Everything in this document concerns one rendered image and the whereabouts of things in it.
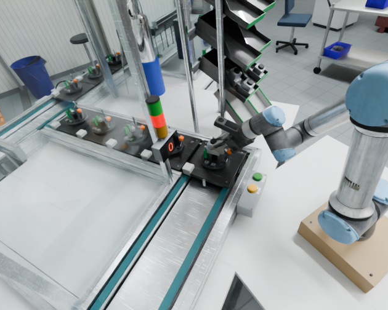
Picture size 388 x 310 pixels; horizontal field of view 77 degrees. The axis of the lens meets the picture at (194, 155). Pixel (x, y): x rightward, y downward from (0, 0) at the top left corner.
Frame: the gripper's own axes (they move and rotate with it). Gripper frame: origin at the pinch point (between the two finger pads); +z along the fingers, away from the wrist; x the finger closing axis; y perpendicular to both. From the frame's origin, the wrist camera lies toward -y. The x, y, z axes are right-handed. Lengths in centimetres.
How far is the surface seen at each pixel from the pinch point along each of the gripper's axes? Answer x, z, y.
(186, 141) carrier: 7.6, 22.0, -5.5
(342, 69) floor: 311, 36, 115
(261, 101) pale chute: 48.1, -2.0, 9.7
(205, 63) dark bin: 23.7, -8.2, -27.5
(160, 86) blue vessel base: 58, 62, -39
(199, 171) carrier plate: -8.9, 10.3, 5.8
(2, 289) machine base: -87, 55, -22
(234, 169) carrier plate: -1.8, -0.2, 15.8
